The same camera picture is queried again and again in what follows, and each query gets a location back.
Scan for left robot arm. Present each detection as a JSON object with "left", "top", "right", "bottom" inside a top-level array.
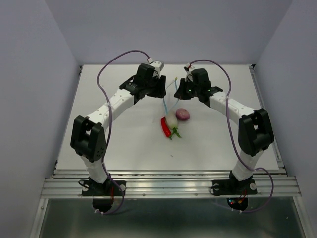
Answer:
[{"left": 70, "top": 61, "right": 166, "bottom": 195}]

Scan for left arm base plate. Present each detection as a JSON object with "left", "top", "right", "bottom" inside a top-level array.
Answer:
[{"left": 78, "top": 179, "right": 122, "bottom": 197}]

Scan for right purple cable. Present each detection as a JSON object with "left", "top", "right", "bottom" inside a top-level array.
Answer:
[{"left": 188, "top": 59, "right": 274, "bottom": 214}]

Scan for clear zip top bag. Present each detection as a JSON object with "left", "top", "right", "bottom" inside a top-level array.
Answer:
[{"left": 163, "top": 77, "right": 179, "bottom": 115}]

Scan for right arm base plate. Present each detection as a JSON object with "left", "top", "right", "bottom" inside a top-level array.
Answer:
[{"left": 212, "top": 179, "right": 258, "bottom": 196}]

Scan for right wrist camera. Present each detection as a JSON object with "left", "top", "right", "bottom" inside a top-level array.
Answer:
[{"left": 184, "top": 63, "right": 195, "bottom": 82}]

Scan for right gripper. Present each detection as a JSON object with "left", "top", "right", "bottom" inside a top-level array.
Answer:
[{"left": 173, "top": 78, "right": 200, "bottom": 100}]

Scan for white radish with leaves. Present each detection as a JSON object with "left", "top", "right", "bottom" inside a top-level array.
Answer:
[{"left": 165, "top": 111, "right": 181, "bottom": 138}]

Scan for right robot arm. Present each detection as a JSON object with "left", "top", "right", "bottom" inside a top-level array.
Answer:
[{"left": 174, "top": 66, "right": 274, "bottom": 193}]

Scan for aluminium mounting rail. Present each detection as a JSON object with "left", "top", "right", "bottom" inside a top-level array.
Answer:
[{"left": 41, "top": 169, "right": 301, "bottom": 199}]

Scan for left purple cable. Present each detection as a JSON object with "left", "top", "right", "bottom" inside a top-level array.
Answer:
[{"left": 96, "top": 50, "right": 126, "bottom": 216}]

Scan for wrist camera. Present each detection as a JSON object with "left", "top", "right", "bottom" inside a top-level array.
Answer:
[
  {"left": 148, "top": 60, "right": 164, "bottom": 75},
  {"left": 184, "top": 63, "right": 195, "bottom": 82}
]

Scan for red chili pepper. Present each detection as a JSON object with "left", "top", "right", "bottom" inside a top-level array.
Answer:
[{"left": 160, "top": 117, "right": 172, "bottom": 139}]

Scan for purple onion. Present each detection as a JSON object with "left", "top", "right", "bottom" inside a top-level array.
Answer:
[{"left": 175, "top": 108, "right": 190, "bottom": 121}]

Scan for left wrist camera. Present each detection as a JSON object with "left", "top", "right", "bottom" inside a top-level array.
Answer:
[{"left": 148, "top": 60, "right": 164, "bottom": 75}]

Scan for purple cable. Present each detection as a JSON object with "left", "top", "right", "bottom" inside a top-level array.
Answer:
[
  {"left": 96, "top": 50, "right": 126, "bottom": 216},
  {"left": 188, "top": 59, "right": 274, "bottom": 214}
]

